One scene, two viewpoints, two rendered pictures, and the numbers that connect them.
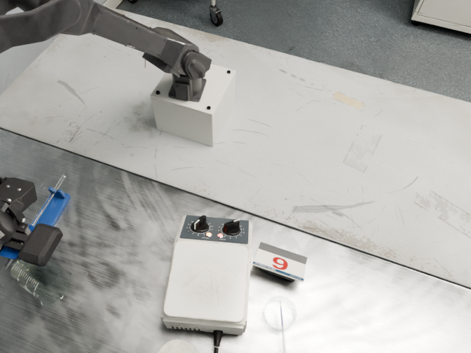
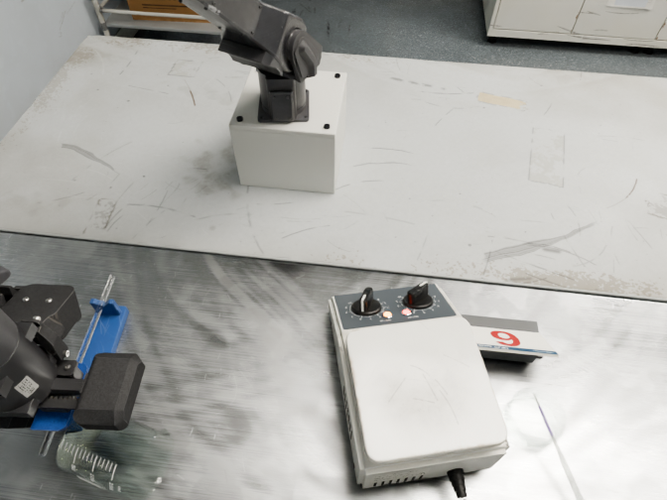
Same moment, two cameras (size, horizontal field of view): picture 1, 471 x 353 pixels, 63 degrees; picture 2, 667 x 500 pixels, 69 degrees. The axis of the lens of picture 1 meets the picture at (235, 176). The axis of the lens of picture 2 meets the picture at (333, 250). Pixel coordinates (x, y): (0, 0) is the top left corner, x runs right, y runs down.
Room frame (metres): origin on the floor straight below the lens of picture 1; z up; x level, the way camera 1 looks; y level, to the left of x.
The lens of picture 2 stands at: (0.04, 0.14, 1.40)
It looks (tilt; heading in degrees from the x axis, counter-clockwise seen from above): 53 degrees down; 349
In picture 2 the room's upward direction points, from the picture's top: 1 degrees clockwise
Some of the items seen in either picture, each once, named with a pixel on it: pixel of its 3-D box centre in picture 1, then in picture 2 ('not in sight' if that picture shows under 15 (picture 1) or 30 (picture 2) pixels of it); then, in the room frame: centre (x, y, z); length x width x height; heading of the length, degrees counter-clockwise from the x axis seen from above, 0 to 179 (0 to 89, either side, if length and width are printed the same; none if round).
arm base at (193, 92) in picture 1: (186, 78); (282, 87); (0.57, 0.11, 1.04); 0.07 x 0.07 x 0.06; 81
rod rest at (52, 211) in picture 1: (47, 211); (95, 341); (0.31, 0.35, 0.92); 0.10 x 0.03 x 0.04; 167
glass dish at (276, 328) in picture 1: (279, 313); (534, 418); (0.16, -0.09, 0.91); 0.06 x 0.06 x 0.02
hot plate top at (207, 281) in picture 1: (207, 279); (421, 384); (0.18, 0.03, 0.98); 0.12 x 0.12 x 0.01; 88
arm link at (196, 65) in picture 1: (183, 54); (279, 44); (0.56, 0.11, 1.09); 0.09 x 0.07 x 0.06; 52
